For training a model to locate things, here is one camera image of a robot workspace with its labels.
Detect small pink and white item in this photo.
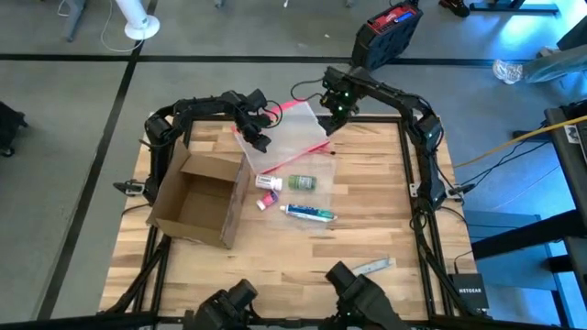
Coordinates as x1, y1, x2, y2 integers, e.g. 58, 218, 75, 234
255, 190, 280, 212

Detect black and red tool case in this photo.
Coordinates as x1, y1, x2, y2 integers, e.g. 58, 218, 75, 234
351, 0, 425, 71

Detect green bottle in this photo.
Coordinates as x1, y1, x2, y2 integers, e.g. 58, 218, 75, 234
287, 173, 318, 192

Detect white pill bottle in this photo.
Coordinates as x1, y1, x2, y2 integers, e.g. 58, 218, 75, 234
254, 173, 283, 193

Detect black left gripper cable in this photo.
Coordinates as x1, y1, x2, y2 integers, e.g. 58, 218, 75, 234
263, 98, 284, 128

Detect black rig beam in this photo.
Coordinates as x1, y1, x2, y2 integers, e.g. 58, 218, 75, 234
0, 312, 587, 330

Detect white and teal toothpaste tube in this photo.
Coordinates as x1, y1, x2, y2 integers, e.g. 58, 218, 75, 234
279, 203, 338, 224

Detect white pedestal stand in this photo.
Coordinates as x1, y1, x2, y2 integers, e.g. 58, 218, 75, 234
114, 0, 161, 42

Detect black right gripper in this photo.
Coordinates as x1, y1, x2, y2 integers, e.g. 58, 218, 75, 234
320, 66, 361, 137

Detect white pouch with pink edges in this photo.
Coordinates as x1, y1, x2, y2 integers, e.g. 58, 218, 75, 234
230, 99, 332, 175

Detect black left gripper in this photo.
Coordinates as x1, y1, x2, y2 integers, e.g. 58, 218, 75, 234
233, 107, 274, 155

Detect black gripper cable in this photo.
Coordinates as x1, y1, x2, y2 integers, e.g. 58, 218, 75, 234
263, 98, 284, 128
290, 78, 328, 103

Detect person's black shoe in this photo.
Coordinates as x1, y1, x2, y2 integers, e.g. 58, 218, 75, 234
437, 0, 471, 19

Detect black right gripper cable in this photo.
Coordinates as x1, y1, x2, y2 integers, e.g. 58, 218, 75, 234
290, 78, 328, 103

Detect black Netgear network switch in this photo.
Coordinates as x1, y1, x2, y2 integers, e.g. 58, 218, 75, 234
448, 273, 491, 311

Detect yellow cable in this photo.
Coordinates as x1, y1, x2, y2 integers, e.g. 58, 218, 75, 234
453, 114, 587, 170

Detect black desk foot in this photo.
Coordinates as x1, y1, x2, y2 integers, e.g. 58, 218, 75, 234
468, 0, 559, 14

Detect white floor cable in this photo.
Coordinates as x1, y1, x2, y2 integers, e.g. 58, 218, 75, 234
57, 0, 144, 53

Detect brown cardboard shipping box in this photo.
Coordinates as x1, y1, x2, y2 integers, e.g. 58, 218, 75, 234
146, 139, 252, 250

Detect black wheeled cart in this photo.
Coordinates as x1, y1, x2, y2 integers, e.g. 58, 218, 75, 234
0, 100, 29, 159

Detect grey desk leg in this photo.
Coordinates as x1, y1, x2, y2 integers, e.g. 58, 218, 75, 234
66, 0, 91, 44

